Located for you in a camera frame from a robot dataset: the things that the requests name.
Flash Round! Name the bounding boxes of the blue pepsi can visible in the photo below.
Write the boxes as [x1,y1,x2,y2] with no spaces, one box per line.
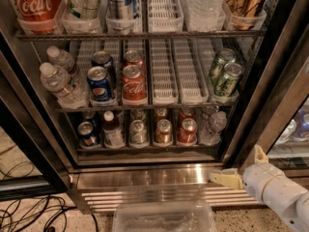
[87,66,115,102]
[77,122,100,148]
[82,111,100,129]

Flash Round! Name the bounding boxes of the clear plastic bin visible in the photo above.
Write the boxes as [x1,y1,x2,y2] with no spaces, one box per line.
[112,200,217,232]

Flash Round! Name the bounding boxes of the orange soda can bottom rear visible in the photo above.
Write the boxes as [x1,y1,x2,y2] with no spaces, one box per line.
[154,108,168,123]

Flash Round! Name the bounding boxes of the green can middle rear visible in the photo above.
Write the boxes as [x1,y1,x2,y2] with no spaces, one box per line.
[209,48,236,85]

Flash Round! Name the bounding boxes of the red Coca-Cola can middle rear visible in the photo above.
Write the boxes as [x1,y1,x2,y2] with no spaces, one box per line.
[124,49,145,68]

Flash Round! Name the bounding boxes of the red coca-cola can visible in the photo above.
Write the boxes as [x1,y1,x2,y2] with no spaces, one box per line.
[124,49,145,68]
[178,118,197,144]
[122,65,147,103]
[178,107,196,122]

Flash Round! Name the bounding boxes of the blue Pepsi can middle front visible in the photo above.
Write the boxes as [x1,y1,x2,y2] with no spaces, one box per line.
[87,66,115,102]

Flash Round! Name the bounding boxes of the green white can bottom rear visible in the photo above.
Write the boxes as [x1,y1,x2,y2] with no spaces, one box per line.
[130,108,146,122]

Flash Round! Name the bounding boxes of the front water bottle middle shelf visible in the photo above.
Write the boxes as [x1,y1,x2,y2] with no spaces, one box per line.
[40,62,88,109]

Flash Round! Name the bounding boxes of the white empty shelf tray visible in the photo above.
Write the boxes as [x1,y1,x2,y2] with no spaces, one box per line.
[149,39,179,105]
[172,39,209,104]
[147,0,183,33]

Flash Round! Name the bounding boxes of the white can behind right door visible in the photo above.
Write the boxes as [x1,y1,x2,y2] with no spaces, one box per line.
[276,119,296,144]

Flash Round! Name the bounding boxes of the golden tea bottle top shelf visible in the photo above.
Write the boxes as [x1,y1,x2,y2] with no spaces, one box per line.
[223,0,267,31]

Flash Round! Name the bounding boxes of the glass fridge door left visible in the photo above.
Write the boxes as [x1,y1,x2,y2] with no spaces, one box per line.
[0,71,70,201]

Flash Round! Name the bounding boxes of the glass fridge door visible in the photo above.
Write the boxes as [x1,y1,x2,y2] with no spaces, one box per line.
[227,0,309,180]
[0,71,70,201]

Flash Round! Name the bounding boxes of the red Coca-Cola can bottom front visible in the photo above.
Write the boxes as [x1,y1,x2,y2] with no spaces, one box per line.
[178,118,197,144]

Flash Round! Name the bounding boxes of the blue can behind right door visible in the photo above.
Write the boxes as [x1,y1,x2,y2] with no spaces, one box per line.
[293,109,309,141]

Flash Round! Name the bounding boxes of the blue Pepsi can bottom rear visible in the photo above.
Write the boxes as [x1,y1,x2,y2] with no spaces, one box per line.
[82,111,100,129]

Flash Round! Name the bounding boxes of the green can middle front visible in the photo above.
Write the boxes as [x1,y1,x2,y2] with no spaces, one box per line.
[214,63,243,97]

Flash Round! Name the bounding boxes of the white empty shelf tray right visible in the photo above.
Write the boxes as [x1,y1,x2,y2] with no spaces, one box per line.
[172,39,209,104]

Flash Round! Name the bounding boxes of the glass fridge door right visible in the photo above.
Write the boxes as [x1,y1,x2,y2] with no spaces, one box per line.
[227,0,309,180]

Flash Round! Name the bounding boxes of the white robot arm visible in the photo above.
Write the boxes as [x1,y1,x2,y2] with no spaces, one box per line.
[209,145,309,232]

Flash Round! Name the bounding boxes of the clear water bottle top shelf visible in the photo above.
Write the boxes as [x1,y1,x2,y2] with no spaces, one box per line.
[188,0,225,32]

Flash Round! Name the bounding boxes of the silver blue can top shelf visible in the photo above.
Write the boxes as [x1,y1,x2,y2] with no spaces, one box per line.
[107,0,138,20]

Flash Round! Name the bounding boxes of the green white can bottom front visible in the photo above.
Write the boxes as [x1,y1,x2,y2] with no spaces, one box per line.
[129,120,149,147]

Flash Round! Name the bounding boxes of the clear water bottle bottom shelf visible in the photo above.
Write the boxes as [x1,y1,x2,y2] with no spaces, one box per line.
[201,111,227,146]

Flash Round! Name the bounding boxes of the clear water bottle shelf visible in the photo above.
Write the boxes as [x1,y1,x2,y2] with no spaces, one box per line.
[201,111,227,146]
[188,0,225,32]

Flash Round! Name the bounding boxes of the orange soda can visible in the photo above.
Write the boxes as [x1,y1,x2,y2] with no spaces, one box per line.
[154,108,168,123]
[154,119,172,145]

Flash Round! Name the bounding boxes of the rear water bottle middle shelf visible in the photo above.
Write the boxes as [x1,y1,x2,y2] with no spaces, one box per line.
[46,45,79,77]

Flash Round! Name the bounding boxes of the white empty top shelf tray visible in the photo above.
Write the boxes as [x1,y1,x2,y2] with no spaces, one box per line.
[147,0,183,33]

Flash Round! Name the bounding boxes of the green white can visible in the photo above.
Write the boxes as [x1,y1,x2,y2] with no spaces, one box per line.
[130,108,146,122]
[129,120,149,147]

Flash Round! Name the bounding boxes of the red Coca-Cola can middle front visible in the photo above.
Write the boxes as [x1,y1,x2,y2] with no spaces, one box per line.
[122,65,147,103]

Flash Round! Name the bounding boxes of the red Coca-Cola can bottom rear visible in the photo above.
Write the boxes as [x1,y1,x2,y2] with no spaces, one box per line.
[178,107,196,122]

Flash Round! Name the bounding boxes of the blue Pepsi can bottom front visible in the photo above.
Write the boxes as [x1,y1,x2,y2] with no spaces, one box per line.
[77,122,100,148]

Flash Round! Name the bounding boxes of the orange soda can bottom front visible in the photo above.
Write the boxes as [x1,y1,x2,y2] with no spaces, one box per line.
[154,119,172,145]

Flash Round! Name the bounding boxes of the brown tea bottle white cap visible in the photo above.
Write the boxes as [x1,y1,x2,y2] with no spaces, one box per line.
[102,110,125,148]

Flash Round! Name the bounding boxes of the white empty shelf tray left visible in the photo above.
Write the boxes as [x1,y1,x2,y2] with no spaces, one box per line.
[149,39,179,105]

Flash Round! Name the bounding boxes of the rear water bottle bottom shelf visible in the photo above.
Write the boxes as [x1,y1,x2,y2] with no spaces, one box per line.
[199,105,219,126]

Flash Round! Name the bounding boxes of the dark Pepsi can middle rear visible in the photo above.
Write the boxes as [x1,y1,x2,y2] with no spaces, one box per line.
[91,50,117,89]

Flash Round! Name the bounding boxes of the black cables on floor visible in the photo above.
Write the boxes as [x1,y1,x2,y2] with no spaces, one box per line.
[0,142,99,232]

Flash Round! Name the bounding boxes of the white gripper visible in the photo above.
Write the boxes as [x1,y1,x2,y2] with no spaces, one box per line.
[209,144,297,212]

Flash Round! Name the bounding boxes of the large Coca-Cola bottle top shelf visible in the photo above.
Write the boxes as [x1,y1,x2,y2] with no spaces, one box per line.
[14,0,62,34]

